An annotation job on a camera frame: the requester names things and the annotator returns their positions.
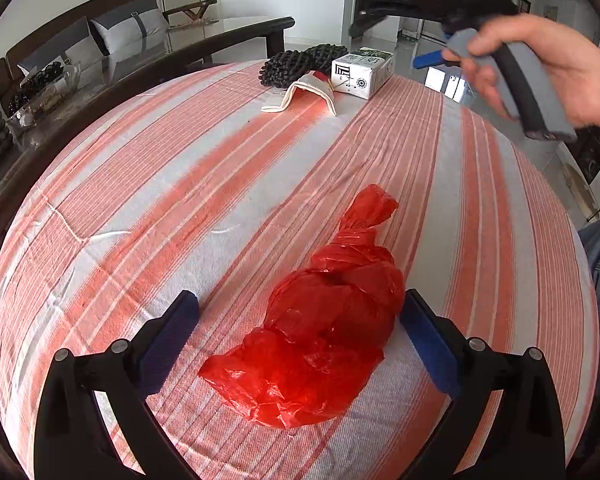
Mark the cream red fabric pouch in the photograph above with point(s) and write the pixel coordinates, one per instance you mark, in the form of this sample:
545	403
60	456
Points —
305	85

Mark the person's right hand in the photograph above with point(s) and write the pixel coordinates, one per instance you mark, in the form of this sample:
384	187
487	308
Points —
570	65

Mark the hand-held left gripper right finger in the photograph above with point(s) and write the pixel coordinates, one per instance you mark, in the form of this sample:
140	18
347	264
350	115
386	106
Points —
430	340

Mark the black foam fruit net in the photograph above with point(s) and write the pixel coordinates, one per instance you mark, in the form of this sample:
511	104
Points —
325	52
280	67

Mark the red plastic bag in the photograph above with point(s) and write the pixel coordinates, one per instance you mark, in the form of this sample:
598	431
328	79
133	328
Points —
320	320

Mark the grey white cushion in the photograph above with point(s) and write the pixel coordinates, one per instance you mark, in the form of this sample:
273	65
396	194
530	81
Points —
130	25
65	45

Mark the orange white striped tablecloth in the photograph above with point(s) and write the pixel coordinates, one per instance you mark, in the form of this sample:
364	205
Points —
180	185

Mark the white green carton box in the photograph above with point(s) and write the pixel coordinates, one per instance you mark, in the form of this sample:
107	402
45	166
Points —
355	77

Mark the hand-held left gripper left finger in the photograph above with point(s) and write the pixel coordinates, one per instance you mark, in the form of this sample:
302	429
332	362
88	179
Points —
172	332

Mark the glass fruit bowl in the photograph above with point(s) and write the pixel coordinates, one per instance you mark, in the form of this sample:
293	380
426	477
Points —
45	95

